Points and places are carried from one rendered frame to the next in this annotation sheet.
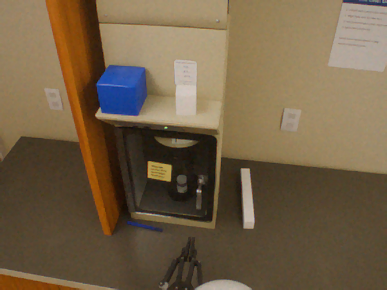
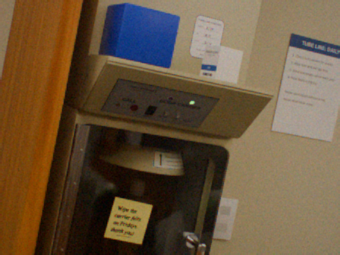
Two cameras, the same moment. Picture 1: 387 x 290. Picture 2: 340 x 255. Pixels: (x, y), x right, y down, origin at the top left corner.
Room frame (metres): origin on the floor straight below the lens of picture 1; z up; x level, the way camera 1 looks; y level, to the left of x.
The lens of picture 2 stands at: (-0.17, 0.71, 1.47)
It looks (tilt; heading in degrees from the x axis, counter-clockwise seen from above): 3 degrees down; 328
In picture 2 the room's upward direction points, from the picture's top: 11 degrees clockwise
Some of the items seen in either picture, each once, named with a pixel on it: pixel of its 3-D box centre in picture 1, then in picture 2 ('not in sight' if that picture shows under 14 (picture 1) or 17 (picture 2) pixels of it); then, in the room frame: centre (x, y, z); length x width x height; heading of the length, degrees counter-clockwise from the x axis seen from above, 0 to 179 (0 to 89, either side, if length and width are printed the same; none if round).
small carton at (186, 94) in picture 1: (186, 100); (221, 64); (0.80, 0.03, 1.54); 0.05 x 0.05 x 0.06; 0
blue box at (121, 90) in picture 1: (123, 90); (138, 36); (0.82, 0.19, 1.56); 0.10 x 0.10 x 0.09; 82
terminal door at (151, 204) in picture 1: (168, 179); (138, 240); (0.86, 0.09, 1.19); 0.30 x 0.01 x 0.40; 82
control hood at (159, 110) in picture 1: (160, 122); (177, 100); (0.81, 0.10, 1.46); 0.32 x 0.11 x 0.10; 82
